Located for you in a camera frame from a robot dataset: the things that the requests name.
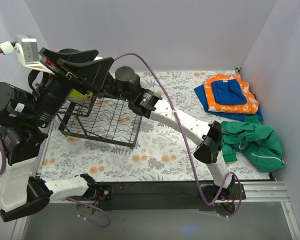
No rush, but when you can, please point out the black wire dish rack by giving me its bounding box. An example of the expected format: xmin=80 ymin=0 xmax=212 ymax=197
xmin=56 ymin=96 xmax=142 ymax=149

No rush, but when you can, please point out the green jacket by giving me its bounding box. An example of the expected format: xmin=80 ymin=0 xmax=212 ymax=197
xmin=221 ymin=116 xmax=286 ymax=173

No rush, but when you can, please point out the orange floral cloth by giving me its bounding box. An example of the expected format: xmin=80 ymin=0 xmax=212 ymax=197
xmin=203 ymin=73 xmax=259 ymax=114

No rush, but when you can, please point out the blue folded cloth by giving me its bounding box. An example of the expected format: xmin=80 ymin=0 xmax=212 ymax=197
xmin=211 ymin=79 xmax=247 ymax=105

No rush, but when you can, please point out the square floral plate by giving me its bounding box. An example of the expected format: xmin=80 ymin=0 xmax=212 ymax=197
xmin=67 ymin=96 xmax=92 ymax=106

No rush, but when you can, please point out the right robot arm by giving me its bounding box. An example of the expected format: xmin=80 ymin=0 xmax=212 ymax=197
xmin=101 ymin=66 xmax=235 ymax=201

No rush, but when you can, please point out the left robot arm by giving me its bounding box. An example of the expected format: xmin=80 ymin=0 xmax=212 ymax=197
xmin=0 ymin=48 xmax=114 ymax=222

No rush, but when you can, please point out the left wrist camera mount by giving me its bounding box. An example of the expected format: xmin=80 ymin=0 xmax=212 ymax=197
xmin=0 ymin=34 xmax=53 ymax=74

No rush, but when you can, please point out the dark blue cloth underneath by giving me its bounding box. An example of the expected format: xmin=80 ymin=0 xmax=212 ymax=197
xmin=194 ymin=85 xmax=263 ymax=122

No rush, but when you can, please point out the large dark teal plate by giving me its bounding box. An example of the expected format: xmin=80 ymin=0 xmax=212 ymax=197
xmin=58 ymin=48 xmax=80 ymax=55

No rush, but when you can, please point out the lime green plate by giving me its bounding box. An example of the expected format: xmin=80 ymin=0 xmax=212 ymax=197
xmin=69 ymin=90 xmax=93 ymax=98

